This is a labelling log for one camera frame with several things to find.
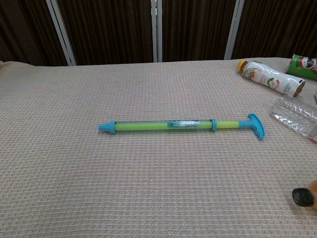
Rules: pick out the green blue water squirter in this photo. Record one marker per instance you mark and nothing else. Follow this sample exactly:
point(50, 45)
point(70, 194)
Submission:
point(148, 126)

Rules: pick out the beige waffle-weave tablecloth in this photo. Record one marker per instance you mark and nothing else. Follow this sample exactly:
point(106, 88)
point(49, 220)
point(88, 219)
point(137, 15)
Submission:
point(148, 186)

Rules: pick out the dark brown curtain panel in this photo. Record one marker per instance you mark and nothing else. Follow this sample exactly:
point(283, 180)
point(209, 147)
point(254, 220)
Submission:
point(195, 29)
point(109, 29)
point(277, 27)
point(24, 29)

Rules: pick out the white bottle with yellow cap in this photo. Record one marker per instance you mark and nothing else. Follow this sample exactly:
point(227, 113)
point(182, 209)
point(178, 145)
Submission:
point(267, 77)

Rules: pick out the clear crumpled plastic bottle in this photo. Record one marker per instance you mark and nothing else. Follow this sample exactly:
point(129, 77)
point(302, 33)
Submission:
point(294, 111)

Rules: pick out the green Pringles can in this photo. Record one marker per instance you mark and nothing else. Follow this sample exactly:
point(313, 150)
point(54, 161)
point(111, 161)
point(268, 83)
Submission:
point(302, 65)

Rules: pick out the orange bottle with black cap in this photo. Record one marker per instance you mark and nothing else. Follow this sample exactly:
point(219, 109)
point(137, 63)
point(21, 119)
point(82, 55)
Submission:
point(301, 197)

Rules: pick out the white partition frame post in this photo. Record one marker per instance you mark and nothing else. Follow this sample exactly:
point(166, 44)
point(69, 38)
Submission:
point(60, 32)
point(156, 29)
point(234, 29)

